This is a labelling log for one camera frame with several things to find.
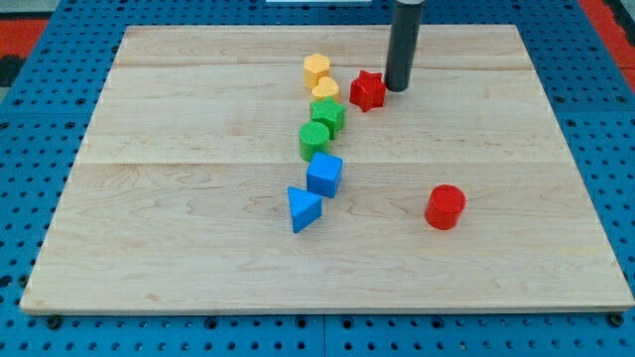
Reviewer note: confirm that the yellow hexagon block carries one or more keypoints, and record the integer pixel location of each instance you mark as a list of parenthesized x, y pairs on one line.
[(315, 67)]

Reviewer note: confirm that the yellow heart block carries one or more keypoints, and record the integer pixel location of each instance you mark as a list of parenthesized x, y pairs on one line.
[(326, 87)]

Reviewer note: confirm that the light wooden board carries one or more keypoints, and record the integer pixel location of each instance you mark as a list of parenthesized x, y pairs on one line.
[(177, 199)]

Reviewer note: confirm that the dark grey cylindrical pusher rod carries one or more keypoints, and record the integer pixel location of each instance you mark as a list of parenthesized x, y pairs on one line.
[(407, 18)]

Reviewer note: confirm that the blue triangle block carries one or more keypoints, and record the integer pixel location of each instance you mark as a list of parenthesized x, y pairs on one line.
[(305, 208)]

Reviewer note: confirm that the red star block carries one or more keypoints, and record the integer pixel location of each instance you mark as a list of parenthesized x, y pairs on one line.
[(367, 91)]

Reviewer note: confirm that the green star block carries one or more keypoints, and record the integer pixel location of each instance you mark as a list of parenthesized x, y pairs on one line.
[(330, 113)]

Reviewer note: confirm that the red cylinder block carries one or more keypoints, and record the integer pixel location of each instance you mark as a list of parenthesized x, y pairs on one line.
[(445, 206)]

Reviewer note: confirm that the blue cube block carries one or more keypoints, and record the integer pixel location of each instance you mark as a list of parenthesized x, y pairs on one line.
[(324, 174)]

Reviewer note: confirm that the green cylinder block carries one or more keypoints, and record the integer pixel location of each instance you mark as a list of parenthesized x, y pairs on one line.
[(314, 137)]

